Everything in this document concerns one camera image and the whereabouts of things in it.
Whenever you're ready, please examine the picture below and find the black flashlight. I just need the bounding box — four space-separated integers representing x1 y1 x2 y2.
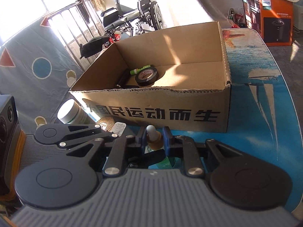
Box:
115 72 130 89

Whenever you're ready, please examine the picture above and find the dark hanging cloth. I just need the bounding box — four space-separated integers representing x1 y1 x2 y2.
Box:
79 1 91 24

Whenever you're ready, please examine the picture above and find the brown cardboard box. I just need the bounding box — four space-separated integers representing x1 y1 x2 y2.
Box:
69 21 232 133

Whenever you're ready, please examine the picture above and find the small foil blister pack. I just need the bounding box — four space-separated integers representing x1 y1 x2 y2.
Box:
111 121 127 137

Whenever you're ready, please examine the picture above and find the white pill bottle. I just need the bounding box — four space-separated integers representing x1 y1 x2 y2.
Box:
57 99 95 125

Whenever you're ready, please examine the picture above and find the grey wheelchair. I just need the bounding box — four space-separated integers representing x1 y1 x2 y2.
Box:
79 0 164 59

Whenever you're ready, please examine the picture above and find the yellow hanging towel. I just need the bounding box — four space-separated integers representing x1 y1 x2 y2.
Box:
91 0 106 11

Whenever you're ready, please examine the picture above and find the blue geometric print sheet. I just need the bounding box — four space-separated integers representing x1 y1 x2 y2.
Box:
0 14 84 128

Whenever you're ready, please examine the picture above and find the clear ribbed glass dish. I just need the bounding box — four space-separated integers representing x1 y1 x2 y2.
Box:
96 117 116 132

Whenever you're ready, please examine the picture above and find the black tape roll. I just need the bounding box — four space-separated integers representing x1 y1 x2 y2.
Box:
135 67 159 87

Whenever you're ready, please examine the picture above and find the red basket with bottles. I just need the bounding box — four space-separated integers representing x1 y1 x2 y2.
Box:
227 8 246 28

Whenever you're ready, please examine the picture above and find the green glue stick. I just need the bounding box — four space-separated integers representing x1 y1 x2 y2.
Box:
129 64 152 75

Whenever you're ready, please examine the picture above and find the metal railing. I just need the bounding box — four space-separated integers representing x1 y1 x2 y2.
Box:
45 0 114 72

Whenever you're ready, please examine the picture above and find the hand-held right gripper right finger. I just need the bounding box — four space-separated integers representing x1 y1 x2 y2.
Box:
163 126 239 178

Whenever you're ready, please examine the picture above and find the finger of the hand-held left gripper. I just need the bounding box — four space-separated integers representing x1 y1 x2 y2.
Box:
58 123 119 148

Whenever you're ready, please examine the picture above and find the orange appliance box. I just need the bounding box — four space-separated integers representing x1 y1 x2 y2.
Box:
239 0 294 47

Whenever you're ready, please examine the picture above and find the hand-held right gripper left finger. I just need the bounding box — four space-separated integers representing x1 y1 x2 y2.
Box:
66 126 147 177

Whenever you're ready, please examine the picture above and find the white curtain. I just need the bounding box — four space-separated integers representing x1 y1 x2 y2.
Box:
182 0 228 30

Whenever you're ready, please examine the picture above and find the green dropper bottle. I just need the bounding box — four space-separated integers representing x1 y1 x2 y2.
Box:
145 124 177 169

